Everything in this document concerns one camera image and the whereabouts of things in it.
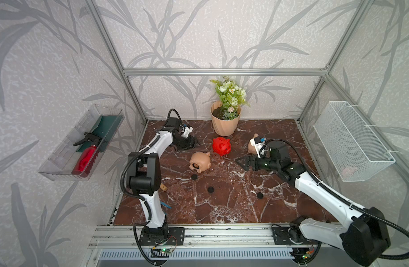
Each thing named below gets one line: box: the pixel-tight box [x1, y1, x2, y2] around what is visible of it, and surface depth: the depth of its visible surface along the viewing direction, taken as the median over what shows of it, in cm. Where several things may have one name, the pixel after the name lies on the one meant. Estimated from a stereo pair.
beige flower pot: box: [210, 100, 242, 137], surface depth 104 cm
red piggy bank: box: [212, 136, 232, 157], surface depth 98 cm
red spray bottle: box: [71, 132, 103, 178], surface depth 61 cm
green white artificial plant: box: [209, 75, 251, 121], surface depth 98 cm
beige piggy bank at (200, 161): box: [188, 151, 212, 174], surface depth 93 cm
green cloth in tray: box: [76, 114, 124, 152], surface depth 69 cm
